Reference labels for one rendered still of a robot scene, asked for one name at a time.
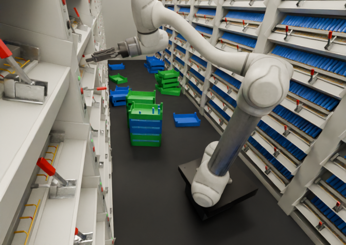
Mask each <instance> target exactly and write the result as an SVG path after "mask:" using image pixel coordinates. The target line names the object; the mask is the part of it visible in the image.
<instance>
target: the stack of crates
mask: <svg viewBox="0 0 346 245"><path fill-rule="evenodd" d="M132 101H134V103H142V104H155V90H154V92H141V91H131V89H129V92H128V94H127V96H126V110H127V125H128V128H130V125H129V110H130V109H131V106H132Z"/></svg>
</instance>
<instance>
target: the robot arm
mask: <svg viewBox="0 0 346 245"><path fill-rule="evenodd" d="M131 9H132V15H133V19H134V23H135V25H136V28H137V36H136V37H132V38H128V39H126V42H124V41H122V42H118V43H117V44H118V48H114V47H111V48H108V49H104V50H101V51H97V52H94V53H93V54H89V55H85V57H83V56H82V57H81V60H80V62H79V65H84V64H88V63H91V62H99V61H104V60H108V59H114V58H116V57H117V56H118V55H121V56H122V58H126V57H129V55H130V57H136V56H140V55H149V54H154V53H157V52H159V51H161V50H164V49H165V48H166V47H167V46H168V42H169V40H168V34H167V32H166V31H164V30H161V29H159V28H160V27H161V25H163V24H166V25H169V26H171V27H173V28H174V29H175V30H176V31H178V32H179V33H180V35H181V36H182V37H183V38H185V39H186V40H187V41H188V43H189V44H190V45H191V46H192V47H193V48H194V49H195V50H196V51H197V52H198V53H199V54H201V55H202V56H203V57H204V58H205V59H207V60H208V61H209V62H211V63H213V64H215V65H217V66H219V67H222V68H224V69H226V70H229V71H231V72H233V73H235V74H237V75H239V76H242V77H244V79H243V81H242V83H241V86H240V89H239V91H238V94H237V97H236V103H237V106H236V108H235V110H234V112H233V114H232V116H231V118H230V120H229V122H228V124H227V126H226V128H225V130H224V132H223V134H222V136H221V138H220V140H219V141H215V142H211V143H210V144H209V145H208V146H207V147H206V149H205V152H204V155H203V158H202V162H201V165H200V167H199V168H197V169H196V174H195V177H194V179H193V182H192V187H191V191H192V197H193V199H194V200H195V202H196V203H197V204H199V205H201V206H203V207H211V206H213V205H215V204H216V203H217V202H218V201H219V199H220V197H221V194H222V193H223V190H224V188H225V186H226V184H230V183H232V179H231V178H230V175H229V171H228V170H229V169H230V167H231V165H232V164H233V162H234V161H235V159H236V157H237V156H238V154H239V153H240V151H241V150H242V148H243V146H244V145H245V143H246V141H247V140H248V138H249V137H250V135H251V134H252V132H253V130H254V129H255V127H256V126H257V124H258V123H259V121H260V119H261V118H262V117H263V116H265V115H267V114H269V113H270V112H271V111H272V110H273V109H274V108H275V107H276V106H277V105H279V104H280V103H281V102H282V101H283V100H284V99H285V97H286V96H287V93H288V91H289V84H290V82H289V81H290V80H291V78H292V76H293V73H294V69H293V66H292V65H291V64H290V63H289V62H287V61H286V60H284V59H281V58H278V57H274V56H269V55H265V54H257V53H250V52H227V51H221V50H218V49H216V48H215V47H214V46H212V45H211V44H210V43H209V42H208V41H207V40H206V39H205V38H204V37H203V36H202V35H201V34H200V33H199V32H198V31H197V30H196V29H194V28H193V27H192V26H191V25H190V24H189V23H188V22H187V21H186V20H185V19H184V18H183V17H182V16H180V15H179V14H177V13H175V12H174V11H172V10H169V9H167V8H165V7H164V6H163V4H162V3H161V2H160V1H158V0H131Z"/></svg>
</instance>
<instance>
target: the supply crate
mask: <svg viewBox="0 0 346 245"><path fill-rule="evenodd" d="M152 108H154V114H153V113H152ZM139 111H141V114H139ZM162 115H163V103H162V102H161V104H160V115H159V114H158V104H142V103H134V101H132V106H131V109H130V110H129V119H153V120H162Z"/></svg>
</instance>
